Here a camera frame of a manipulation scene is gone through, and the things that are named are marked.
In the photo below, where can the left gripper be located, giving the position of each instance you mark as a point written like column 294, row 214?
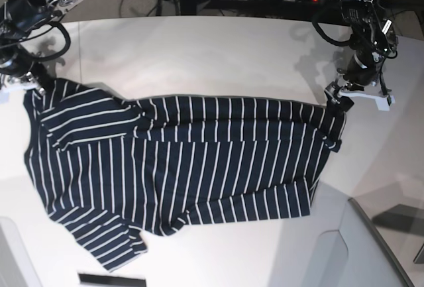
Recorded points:
column 361, row 70

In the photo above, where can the navy white striped t-shirt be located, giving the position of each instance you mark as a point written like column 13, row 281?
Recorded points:
column 108, row 169

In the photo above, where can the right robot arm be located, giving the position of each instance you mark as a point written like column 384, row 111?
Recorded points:
column 19, row 18

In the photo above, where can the grey monitor edge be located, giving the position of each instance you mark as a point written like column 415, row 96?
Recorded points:
column 384, row 248

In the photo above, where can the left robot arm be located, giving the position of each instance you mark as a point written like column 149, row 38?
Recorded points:
column 370, row 39

